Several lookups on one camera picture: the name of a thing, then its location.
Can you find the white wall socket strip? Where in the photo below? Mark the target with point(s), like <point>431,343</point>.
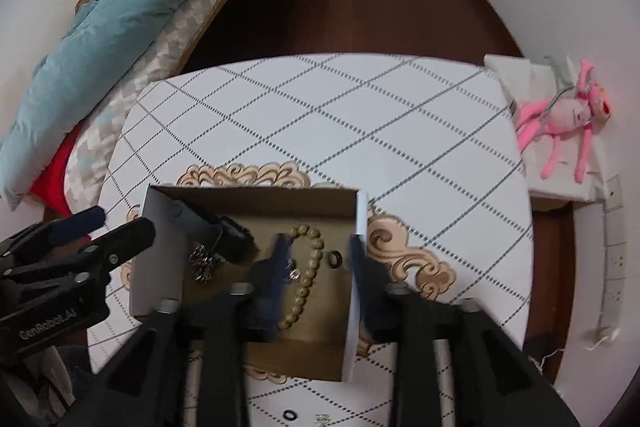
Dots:
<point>614,267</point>

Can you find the carved wooden placemat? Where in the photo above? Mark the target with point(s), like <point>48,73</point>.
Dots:
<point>410,257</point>

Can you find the small silver earring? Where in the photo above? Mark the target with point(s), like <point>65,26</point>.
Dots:
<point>293,277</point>

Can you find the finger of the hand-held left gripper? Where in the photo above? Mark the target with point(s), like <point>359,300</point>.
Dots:
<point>127,238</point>
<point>82,221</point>

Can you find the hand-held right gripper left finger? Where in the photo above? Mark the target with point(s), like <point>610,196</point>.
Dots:
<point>281,292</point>

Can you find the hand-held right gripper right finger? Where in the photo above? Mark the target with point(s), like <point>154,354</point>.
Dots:
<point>359,287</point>

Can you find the white checked tablecloth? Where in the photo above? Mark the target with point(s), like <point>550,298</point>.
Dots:
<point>350,117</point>

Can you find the red cloth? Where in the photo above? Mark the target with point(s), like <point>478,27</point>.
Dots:
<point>55,177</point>

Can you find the small silver jewelry piece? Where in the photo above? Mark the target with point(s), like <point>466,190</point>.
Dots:
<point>322,419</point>

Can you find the teal blanket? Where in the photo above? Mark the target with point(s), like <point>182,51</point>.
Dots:
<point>120,17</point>

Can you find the grey patterned bed quilt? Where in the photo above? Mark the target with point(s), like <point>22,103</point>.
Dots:
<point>200,2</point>

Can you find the white cardboard box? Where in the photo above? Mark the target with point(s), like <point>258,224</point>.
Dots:
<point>165,257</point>

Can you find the pink plush toy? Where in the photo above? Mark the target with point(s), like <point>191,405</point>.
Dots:
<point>567,112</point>

